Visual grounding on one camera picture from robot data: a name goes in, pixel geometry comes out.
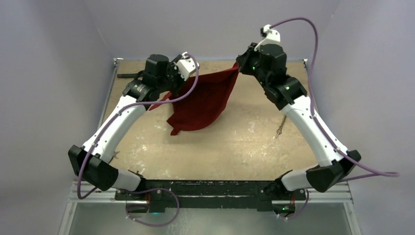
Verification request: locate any aluminium rail frame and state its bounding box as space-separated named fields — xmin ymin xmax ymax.
xmin=67 ymin=74 xmax=357 ymax=235

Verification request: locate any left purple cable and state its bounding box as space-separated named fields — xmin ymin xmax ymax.
xmin=76 ymin=52 xmax=200 ymax=227

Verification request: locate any dark red cloth napkin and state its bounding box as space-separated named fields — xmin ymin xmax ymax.
xmin=166 ymin=63 xmax=239 ymax=136

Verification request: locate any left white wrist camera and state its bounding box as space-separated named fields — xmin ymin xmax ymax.
xmin=174 ymin=51 xmax=200 ymax=81

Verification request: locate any purple cable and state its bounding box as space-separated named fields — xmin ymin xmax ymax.
xmin=269 ymin=17 xmax=400 ymax=221
xmin=76 ymin=52 xmax=200 ymax=227

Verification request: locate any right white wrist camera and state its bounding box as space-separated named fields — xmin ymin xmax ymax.
xmin=254 ymin=24 xmax=280 ymax=51

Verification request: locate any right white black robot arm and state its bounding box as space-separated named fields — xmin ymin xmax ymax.
xmin=236 ymin=43 xmax=361 ymax=199

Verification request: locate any black foam tube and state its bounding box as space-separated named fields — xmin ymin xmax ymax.
xmin=117 ymin=73 xmax=140 ymax=79

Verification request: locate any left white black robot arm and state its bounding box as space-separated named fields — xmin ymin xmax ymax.
xmin=68 ymin=52 xmax=199 ymax=200

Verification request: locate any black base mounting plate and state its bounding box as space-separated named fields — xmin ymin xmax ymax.
xmin=115 ymin=179 xmax=306 ymax=213

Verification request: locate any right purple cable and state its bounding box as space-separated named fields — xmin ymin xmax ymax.
xmin=269 ymin=17 xmax=400 ymax=221

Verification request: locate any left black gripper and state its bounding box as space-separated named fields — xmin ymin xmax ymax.
xmin=157 ymin=63 xmax=189 ymax=96

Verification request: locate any gold fork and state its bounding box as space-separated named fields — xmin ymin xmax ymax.
xmin=275 ymin=115 xmax=287 ymax=138

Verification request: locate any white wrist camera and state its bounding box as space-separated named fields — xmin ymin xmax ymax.
xmin=254 ymin=24 xmax=280 ymax=51
xmin=174 ymin=51 xmax=200 ymax=81

